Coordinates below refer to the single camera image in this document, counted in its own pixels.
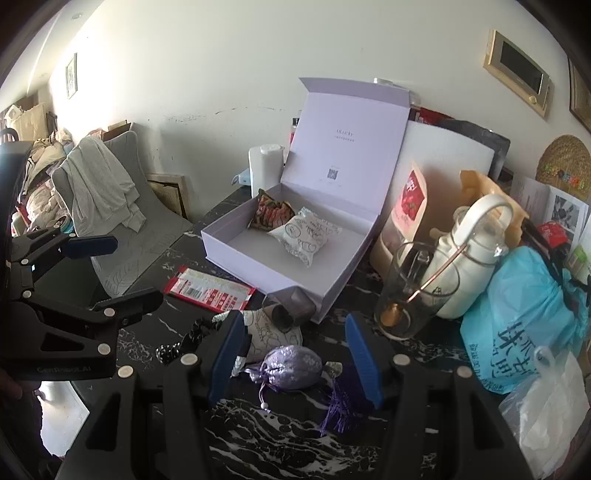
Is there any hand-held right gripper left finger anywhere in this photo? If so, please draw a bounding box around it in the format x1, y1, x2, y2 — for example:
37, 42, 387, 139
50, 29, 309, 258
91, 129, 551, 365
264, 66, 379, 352
55, 311, 252, 480

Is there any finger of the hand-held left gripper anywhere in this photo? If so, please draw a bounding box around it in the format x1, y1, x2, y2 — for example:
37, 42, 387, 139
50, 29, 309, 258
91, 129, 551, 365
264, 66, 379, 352
90, 287, 164, 328
9, 228, 118, 278

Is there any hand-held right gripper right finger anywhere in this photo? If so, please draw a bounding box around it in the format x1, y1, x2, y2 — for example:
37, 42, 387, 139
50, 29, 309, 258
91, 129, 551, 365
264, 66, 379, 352
344, 311, 539, 480

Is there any black polka dot pouch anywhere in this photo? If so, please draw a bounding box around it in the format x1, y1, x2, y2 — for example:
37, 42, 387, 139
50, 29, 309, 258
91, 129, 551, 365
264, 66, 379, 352
156, 316, 232, 365

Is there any white printed pouch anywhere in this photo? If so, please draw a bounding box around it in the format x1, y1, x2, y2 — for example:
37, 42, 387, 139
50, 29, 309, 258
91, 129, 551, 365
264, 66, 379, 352
268, 207, 342, 268
238, 308, 303, 370

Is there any purple tasselled sachet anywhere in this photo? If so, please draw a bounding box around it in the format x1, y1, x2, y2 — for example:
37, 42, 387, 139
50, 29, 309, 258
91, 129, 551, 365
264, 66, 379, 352
233, 345, 356, 437

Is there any lavender gift box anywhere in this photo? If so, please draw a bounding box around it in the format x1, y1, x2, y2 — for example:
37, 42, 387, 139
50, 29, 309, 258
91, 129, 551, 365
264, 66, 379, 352
201, 76, 411, 326

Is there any rose gold spoon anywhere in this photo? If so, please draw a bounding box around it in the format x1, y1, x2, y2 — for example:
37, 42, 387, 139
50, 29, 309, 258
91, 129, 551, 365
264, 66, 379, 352
379, 244, 467, 328

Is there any red flat packet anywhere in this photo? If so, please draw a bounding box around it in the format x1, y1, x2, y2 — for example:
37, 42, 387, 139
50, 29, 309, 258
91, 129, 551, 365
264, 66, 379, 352
164, 265, 257, 315

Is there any grey cushioned chair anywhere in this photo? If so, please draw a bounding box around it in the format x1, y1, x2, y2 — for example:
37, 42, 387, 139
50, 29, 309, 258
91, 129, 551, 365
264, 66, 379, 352
51, 130, 195, 296

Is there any clear glass cup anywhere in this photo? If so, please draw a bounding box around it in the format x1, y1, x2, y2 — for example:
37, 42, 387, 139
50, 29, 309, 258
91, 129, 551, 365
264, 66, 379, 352
374, 241, 461, 341

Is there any cardboard box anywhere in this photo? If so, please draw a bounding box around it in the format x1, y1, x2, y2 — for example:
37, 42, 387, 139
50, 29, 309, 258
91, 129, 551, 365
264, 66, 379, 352
102, 121, 132, 141

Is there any white kettle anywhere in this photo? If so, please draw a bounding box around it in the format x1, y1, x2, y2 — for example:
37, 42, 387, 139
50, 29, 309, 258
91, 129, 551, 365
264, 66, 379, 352
427, 194, 515, 320

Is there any patterned snack packet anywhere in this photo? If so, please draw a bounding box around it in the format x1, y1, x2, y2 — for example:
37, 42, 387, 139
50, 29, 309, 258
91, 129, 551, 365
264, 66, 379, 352
249, 188, 296, 230

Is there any blue plastic bag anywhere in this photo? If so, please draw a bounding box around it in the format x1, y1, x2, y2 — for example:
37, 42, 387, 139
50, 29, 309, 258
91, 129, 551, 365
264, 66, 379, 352
459, 246, 591, 395

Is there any red label stand-up pouch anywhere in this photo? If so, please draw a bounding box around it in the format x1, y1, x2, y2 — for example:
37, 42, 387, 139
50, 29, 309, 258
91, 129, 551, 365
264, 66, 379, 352
369, 159, 439, 278

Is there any white paper roll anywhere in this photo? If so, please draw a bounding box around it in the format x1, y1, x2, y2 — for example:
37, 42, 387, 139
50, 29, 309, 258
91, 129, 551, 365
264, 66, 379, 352
248, 144, 284, 200

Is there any clear plastic bag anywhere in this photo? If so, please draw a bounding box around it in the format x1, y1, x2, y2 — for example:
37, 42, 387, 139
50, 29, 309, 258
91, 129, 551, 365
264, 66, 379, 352
499, 346, 591, 467

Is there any brown paper bag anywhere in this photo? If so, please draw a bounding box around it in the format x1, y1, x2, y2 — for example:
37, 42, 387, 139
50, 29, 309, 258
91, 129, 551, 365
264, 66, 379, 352
459, 170, 529, 241

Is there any white foam board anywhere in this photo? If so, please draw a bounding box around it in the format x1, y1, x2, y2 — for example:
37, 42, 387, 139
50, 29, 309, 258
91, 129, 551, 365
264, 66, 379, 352
402, 121, 495, 195

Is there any printed paper booklet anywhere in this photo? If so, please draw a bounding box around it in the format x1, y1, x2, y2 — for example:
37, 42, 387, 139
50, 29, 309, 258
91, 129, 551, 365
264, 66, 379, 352
510, 174, 591, 245

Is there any red box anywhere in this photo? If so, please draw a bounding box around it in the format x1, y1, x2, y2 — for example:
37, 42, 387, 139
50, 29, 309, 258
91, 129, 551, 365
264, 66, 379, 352
409, 106, 451, 125

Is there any leaning wooden picture frame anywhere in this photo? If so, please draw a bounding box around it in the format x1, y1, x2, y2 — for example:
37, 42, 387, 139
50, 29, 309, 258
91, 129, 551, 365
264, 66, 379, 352
147, 173, 190, 221

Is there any small wall picture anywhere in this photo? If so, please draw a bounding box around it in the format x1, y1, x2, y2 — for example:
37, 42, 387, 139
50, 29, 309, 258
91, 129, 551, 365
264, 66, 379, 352
65, 52, 78, 100

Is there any wooden wall cabinet frame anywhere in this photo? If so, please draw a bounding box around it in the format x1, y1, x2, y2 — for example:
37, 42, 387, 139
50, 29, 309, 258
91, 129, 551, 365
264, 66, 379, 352
482, 30, 555, 121

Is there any dark framed wall picture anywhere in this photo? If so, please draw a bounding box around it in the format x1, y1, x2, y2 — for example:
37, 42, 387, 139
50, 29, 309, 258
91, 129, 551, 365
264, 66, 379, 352
567, 58, 591, 132

